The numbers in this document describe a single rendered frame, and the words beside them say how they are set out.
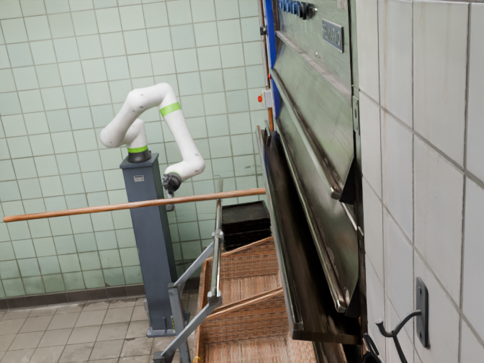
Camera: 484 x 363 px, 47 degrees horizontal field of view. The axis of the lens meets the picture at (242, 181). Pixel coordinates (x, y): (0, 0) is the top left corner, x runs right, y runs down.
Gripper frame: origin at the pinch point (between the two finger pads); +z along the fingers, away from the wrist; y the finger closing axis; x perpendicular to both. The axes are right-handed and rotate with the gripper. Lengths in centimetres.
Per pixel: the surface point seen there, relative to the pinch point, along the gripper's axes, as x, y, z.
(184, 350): -5, 56, 47
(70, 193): 88, 31, -114
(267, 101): -56, -26, -81
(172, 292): -4, 26, 47
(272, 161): -52, -22, 31
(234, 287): -27, 60, -10
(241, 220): -34, 32, -36
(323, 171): -59, -54, 142
